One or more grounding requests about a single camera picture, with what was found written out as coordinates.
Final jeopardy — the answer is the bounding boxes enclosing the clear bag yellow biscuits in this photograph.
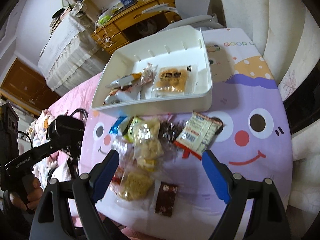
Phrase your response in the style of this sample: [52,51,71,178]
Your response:
[118,118,164,201]

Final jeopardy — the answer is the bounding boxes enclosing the red white cracker packet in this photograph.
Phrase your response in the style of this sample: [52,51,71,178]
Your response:
[174,112,223,160]

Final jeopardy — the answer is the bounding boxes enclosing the person's left hand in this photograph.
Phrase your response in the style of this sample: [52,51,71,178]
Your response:
[10,177,43,211]

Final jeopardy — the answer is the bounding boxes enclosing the pink bed sheet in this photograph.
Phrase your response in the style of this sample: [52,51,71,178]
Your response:
[27,72,103,230]

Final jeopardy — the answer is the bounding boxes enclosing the blue white snack packet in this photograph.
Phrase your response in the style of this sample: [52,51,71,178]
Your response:
[109,116,129,134]

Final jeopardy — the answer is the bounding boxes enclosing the brown wooden door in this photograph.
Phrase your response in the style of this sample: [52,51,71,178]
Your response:
[1,58,61,111]

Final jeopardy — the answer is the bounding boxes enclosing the green snack packet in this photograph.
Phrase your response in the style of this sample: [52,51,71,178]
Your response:
[123,116,143,143]

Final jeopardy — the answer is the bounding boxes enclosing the white ruffled cloth covered furniture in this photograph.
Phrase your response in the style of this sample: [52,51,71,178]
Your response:
[37,13,111,96]

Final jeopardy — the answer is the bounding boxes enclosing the dark wrapped candy packet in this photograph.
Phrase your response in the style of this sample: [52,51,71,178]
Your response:
[158,121,184,142]

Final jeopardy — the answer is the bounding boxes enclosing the dark brown snack bar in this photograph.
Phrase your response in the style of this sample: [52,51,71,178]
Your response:
[155,181,179,217]

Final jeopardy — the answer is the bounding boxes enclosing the white plastic storage box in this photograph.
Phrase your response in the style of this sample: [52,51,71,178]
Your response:
[91,25,213,117]

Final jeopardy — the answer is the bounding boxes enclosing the orange cake packet in box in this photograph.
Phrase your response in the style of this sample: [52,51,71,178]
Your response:
[151,65,195,98]

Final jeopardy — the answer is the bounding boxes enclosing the wooden desk with drawers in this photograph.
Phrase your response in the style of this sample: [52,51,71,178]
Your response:
[91,0,181,54]

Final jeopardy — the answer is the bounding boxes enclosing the grey office chair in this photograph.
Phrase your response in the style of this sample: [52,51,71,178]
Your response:
[143,0,224,30]

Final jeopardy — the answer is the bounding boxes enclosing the white floral curtain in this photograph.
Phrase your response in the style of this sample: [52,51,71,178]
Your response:
[220,0,319,239]

